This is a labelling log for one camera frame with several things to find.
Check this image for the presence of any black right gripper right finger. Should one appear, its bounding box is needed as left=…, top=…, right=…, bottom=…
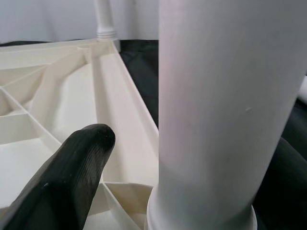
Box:
left=255, top=138, right=307, bottom=230

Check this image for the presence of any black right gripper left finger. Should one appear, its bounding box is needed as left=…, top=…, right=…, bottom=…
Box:
left=0, top=123, right=117, bottom=230

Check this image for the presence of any white plastic children table top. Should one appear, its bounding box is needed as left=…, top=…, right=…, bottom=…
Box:
left=0, top=38, right=160, bottom=230

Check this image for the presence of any white plastic table leg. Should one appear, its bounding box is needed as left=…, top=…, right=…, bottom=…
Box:
left=146, top=0, right=307, bottom=230
left=297, top=75, right=307, bottom=104
left=94, top=0, right=118, bottom=40

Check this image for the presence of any black cloth table cover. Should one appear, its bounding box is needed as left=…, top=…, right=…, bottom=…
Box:
left=0, top=39, right=307, bottom=230

